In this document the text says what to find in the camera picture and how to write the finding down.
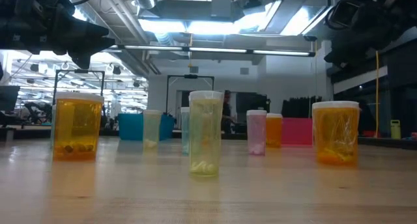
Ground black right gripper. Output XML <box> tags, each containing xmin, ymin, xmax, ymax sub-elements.
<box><xmin>324</xmin><ymin>0</ymin><xmax>401</xmax><ymax>68</ymax></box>

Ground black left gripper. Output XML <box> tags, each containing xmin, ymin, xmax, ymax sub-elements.
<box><xmin>0</xmin><ymin>4</ymin><xmax>115</xmax><ymax>70</ymax></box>

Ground large amber bottle yellow pills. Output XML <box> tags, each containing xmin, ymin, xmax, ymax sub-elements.
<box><xmin>311</xmin><ymin>100</ymin><xmax>361</xmax><ymax>166</ymax></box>

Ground large amber bottle brown pills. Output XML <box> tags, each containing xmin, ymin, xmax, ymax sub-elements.
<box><xmin>53</xmin><ymin>92</ymin><xmax>105</xmax><ymax>162</ymax></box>

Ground small pale green pill bottle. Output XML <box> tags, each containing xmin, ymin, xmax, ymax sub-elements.
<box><xmin>143</xmin><ymin>109</ymin><xmax>163</xmax><ymax>150</ymax></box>

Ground small orange pill bottle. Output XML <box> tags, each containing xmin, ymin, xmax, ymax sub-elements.
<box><xmin>265</xmin><ymin>113</ymin><xmax>283</xmax><ymax>149</ymax></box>

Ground pink pill bottle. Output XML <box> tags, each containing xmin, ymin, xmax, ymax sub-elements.
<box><xmin>246</xmin><ymin>109</ymin><xmax>268</xmax><ymax>156</ymax></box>

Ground light blue pill bottle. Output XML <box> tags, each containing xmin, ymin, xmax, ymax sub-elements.
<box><xmin>180</xmin><ymin>106</ymin><xmax>191</xmax><ymax>156</ymax></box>

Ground tall yellow-green pill bottle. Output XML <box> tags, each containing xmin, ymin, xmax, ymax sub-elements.
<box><xmin>188</xmin><ymin>90</ymin><xmax>225</xmax><ymax>178</ymax></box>

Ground blue plastic bin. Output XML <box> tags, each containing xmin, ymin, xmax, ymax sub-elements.
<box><xmin>117</xmin><ymin>112</ymin><xmax>176</xmax><ymax>142</ymax></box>

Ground red plastic bin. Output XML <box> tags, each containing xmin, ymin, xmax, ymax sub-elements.
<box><xmin>281</xmin><ymin>117</ymin><xmax>314</xmax><ymax>147</ymax></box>

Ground row of black chairs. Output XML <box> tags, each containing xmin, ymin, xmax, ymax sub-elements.
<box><xmin>281</xmin><ymin>95</ymin><xmax>323</xmax><ymax>119</ymax></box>

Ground dark computer monitor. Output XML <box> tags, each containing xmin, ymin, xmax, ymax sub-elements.
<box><xmin>0</xmin><ymin>85</ymin><xmax>21</xmax><ymax>113</ymax></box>

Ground black equipment box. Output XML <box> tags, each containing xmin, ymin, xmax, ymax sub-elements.
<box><xmin>235</xmin><ymin>91</ymin><xmax>272</xmax><ymax>115</ymax></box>

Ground long ceiling tube light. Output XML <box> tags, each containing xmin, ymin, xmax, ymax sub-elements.
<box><xmin>115</xmin><ymin>44</ymin><xmax>316</xmax><ymax>58</ymax></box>

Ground grey ceiling junction box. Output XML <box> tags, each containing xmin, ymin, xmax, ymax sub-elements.
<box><xmin>210</xmin><ymin>0</ymin><xmax>233</xmax><ymax>18</ymax></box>

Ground person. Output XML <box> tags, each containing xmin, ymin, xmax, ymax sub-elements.
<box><xmin>221</xmin><ymin>89</ymin><xmax>236</xmax><ymax>135</ymax></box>

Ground wide black stand frame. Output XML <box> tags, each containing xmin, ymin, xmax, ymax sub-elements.
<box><xmin>53</xmin><ymin>69</ymin><xmax>106</xmax><ymax>98</ymax></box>

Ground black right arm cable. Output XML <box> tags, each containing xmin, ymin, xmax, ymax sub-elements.
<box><xmin>324</xmin><ymin>0</ymin><xmax>354</xmax><ymax>32</ymax></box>

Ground yellow hanging power cable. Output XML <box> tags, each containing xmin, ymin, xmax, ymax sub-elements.
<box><xmin>374</xmin><ymin>50</ymin><xmax>381</xmax><ymax>139</ymax></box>

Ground black aluminium table frame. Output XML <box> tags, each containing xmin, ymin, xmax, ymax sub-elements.
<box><xmin>0</xmin><ymin>128</ymin><xmax>417</xmax><ymax>150</ymax></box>

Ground thin yellow hanging cord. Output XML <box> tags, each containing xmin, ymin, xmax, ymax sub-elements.
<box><xmin>188</xmin><ymin>32</ymin><xmax>194</xmax><ymax>68</ymax></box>

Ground narrow black stand frame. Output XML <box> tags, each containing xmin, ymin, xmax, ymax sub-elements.
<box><xmin>165</xmin><ymin>74</ymin><xmax>215</xmax><ymax>115</ymax></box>

